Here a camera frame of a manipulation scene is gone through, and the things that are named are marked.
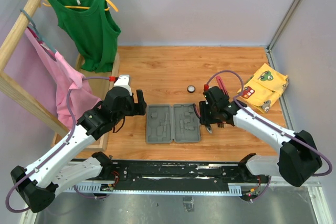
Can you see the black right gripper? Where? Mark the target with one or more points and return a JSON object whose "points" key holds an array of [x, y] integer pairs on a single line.
{"points": [[205, 118]]}

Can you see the pink utility knife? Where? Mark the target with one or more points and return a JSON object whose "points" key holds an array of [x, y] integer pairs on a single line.
{"points": [[221, 84]]}

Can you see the grey plastic tool case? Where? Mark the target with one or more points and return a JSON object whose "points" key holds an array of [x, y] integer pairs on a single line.
{"points": [[166, 124]]}

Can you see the pink handled pliers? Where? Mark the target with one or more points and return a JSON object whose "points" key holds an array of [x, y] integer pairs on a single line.
{"points": [[203, 116]]}

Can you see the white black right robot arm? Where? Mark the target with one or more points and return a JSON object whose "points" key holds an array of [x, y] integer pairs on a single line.
{"points": [[296, 160]]}

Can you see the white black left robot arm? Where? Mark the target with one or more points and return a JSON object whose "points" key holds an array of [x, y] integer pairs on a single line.
{"points": [[43, 180]]}

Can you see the aluminium frame post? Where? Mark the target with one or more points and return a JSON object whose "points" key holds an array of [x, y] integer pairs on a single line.
{"points": [[283, 24]]}

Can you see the grey clothes hanger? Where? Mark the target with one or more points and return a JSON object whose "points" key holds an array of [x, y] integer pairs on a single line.
{"points": [[39, 35]]}

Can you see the pink hex key set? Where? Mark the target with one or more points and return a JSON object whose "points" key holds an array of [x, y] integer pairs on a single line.
{"points": [[221, 125]]}

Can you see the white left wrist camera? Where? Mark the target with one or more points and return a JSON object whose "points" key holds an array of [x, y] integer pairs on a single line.
{"points": [[123, 81]]}

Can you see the green tank top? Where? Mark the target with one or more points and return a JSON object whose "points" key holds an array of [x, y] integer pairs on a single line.
{"points": [[91, 26]]}

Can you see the black electrical tape roll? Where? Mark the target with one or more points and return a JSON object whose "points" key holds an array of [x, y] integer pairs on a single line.
{"points": [[191, 89]]}

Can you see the wooden clothes rack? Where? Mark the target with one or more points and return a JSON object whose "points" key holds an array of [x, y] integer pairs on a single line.
{"points": [[26, 63]]}

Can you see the yellow patterned cloth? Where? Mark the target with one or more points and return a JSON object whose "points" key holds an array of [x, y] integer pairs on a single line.
{"points": [[264, 88]]}

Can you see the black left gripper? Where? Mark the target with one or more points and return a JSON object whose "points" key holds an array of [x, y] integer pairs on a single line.
{"points": [[137, 108]]}

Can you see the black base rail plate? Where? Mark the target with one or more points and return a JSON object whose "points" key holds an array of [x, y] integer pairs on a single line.
{"points": [[180, 175]]}

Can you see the pink shirt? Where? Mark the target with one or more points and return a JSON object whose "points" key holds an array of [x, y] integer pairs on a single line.
{"points": [[71, 89]]}

